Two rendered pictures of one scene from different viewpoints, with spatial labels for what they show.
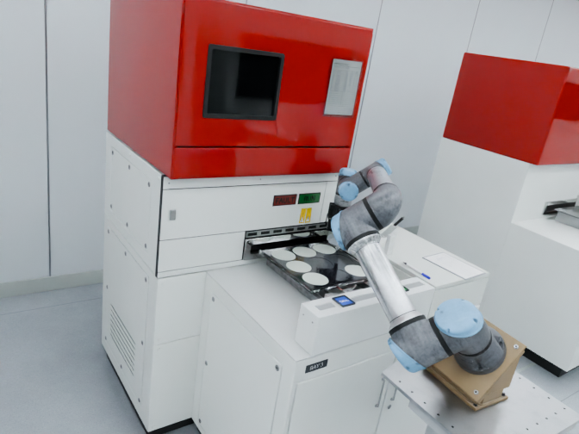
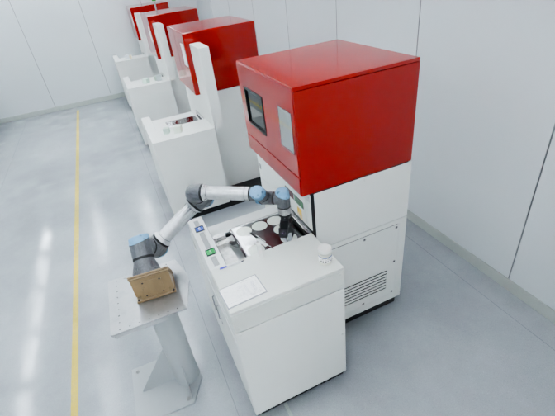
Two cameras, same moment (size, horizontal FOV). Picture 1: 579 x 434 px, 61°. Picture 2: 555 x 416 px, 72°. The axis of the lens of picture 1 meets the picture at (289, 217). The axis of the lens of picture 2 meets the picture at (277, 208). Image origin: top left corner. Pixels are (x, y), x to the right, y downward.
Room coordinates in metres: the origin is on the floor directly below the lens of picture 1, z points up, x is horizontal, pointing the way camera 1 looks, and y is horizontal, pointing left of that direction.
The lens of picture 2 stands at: (2.51, -1.94, 2.33)
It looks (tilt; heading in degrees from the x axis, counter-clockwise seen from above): 33 degrees down; 108
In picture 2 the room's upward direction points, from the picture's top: 7 degrees counter-clockwise
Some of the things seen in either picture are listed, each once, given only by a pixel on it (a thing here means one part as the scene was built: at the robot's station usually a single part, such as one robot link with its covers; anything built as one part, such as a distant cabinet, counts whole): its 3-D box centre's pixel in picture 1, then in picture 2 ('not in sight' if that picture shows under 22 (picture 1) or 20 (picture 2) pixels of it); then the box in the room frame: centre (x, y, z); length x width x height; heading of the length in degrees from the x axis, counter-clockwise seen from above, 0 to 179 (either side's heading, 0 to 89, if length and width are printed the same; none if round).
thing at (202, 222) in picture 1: (255, 219); (283, 193); (1.90, 0.14, 1.02); 0.82 x 0.03 x 0.40; 128
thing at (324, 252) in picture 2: not in sight; (324, 254); (2.25, -0.43, 1.01); 0.07 x 0.07 x 0.10
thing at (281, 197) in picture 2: (346, 182); (282, 198); (2.00, -0.21, 1.21); 0.09 x 0.08 x 0.11; 0
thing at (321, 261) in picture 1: (320, 263); (266, 234); (1.84, -0.15, 0.90); 0.34 x 0.34 x 0.01; 38
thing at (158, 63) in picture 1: (232, 83); (321, 109); (2.15, 0.33, 1.52); 0.81 x 0.75 x 0.59; 128
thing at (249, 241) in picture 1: (288, 244); (295, 223); (2.00, -0.01, 0.89); 0.44 x 0.02 x 0.10; 128
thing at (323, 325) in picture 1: (369, 313); (207, 249); (1.52, -0.32, 0.89); 0.55 x 0.09 x 0.14; 128
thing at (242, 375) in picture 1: (329, 372); (265, 304); (1.81, -0.28, 0.41); 0.97 x 0.64 x 0.82; 128
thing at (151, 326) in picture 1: (205, 307); (330, 248); (2.17, 0.35, 0.41); 0.82 x 0.71 x 0.82; 128
